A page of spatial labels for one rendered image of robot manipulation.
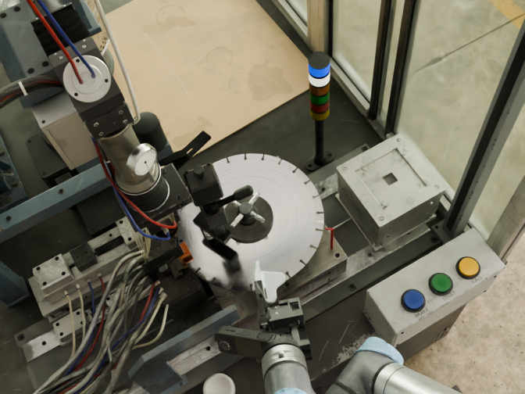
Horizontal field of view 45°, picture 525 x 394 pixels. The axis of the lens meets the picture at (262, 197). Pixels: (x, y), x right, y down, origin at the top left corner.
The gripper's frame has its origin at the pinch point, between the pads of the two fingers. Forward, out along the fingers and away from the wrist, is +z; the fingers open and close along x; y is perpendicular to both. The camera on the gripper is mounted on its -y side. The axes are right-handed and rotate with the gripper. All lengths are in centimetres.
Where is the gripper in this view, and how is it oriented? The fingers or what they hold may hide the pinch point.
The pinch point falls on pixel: (259, 291)
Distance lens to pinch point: 129.2
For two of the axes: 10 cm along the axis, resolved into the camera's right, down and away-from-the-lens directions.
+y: 9.8, -1.9, 0.1
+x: -1.7, -8.6, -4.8
